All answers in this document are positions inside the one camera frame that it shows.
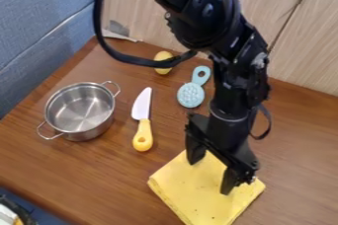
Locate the yellow toy knife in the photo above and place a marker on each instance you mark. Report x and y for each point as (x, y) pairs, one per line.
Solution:
(142, 123)

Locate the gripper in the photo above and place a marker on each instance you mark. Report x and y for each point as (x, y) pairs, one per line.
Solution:
(226, 135)

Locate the yellow cloth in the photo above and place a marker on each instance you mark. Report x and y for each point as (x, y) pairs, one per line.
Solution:
(206, 192)

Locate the light blue toy brush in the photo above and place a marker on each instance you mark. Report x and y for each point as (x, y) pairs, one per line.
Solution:
(193, 88)

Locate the yellow toy fruit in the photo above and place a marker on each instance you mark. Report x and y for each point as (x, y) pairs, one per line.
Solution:
(163, 62)

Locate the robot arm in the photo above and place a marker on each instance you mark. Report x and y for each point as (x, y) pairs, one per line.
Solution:
(211, 18)

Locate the silver pot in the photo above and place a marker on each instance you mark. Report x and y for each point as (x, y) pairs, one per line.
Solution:
(79, 111)

